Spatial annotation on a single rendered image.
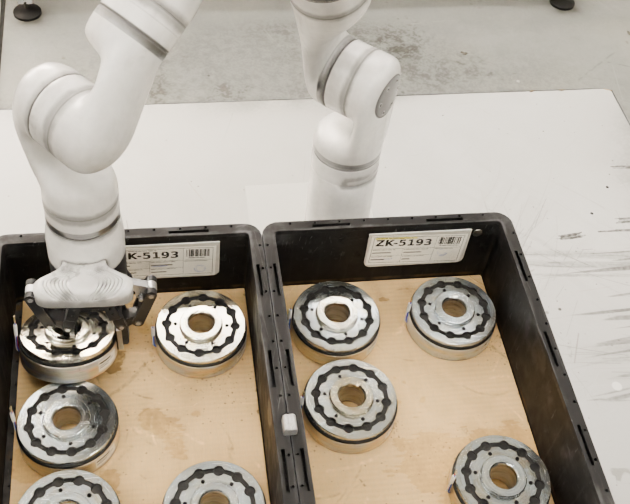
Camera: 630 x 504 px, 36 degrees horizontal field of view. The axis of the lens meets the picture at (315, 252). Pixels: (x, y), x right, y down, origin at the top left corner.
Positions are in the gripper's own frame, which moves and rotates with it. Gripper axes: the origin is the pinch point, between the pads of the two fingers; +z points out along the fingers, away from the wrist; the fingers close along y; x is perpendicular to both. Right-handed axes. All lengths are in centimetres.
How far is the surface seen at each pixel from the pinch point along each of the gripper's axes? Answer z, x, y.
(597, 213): 16, -31, -74
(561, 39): 82, -168, -130
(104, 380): 4.2, 3.2, -0.6
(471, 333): 0.7, 1.4, -42.6
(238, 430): 4.2, 10.5, -15.0
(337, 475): 4.2, 16.6, -25.0
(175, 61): 84, -158, -12
